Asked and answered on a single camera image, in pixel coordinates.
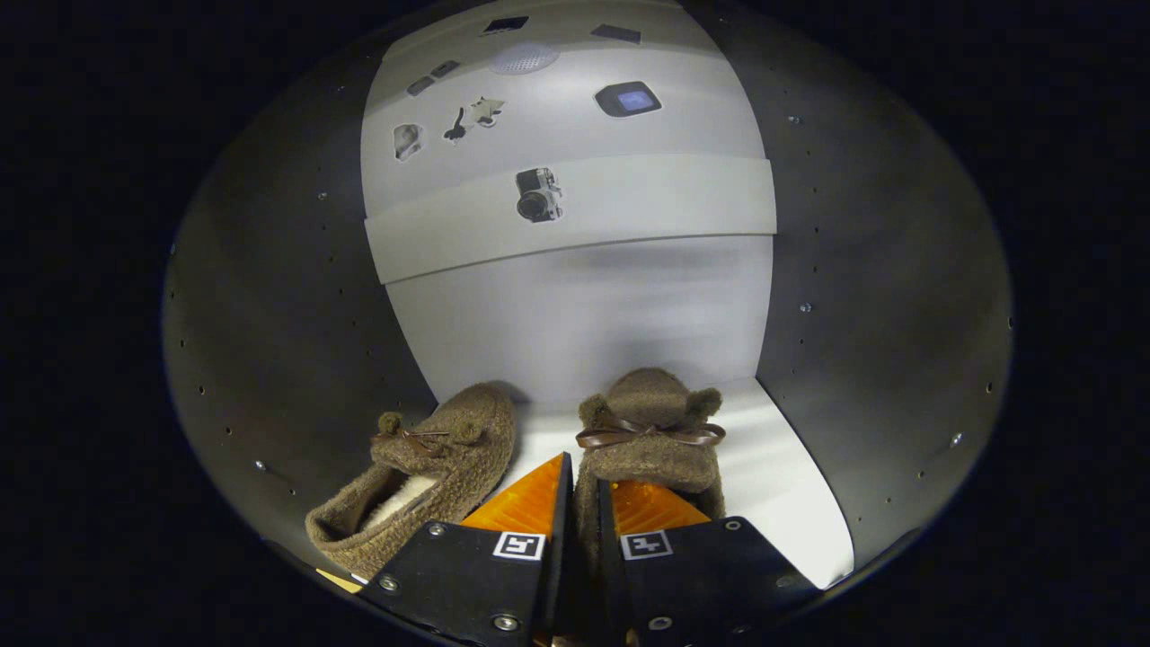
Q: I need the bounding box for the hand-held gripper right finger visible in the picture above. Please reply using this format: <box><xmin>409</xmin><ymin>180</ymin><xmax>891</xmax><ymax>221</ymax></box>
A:
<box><xmin>597</xmin><ymin>479</ymin><xmax>821</xmax><ymax>646</ymax></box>

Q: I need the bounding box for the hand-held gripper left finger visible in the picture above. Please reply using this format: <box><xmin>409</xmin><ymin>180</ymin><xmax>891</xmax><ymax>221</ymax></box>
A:
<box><xmin>359</xmin><ymin>451</ymin><xmax>576</xmax><ymax>643</ymax></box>

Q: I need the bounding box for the brown fuzzy slipper shoe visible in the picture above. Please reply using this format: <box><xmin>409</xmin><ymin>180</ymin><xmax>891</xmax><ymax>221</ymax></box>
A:
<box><xmin>305</xmin><ymin>384</ymin><xmax>518</xmax><ymax>581</ymax></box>
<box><xmin>571</xmin><ymin>367</ymin><xmax>727</xmax><ymax>630</ymax></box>

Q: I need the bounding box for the dark grey shoe cabinet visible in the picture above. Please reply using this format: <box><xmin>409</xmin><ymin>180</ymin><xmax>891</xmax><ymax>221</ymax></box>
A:
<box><xmin>162</xmin><ymin>0</ymin><xmax>1016</xmax><ymax>594</ymax></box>

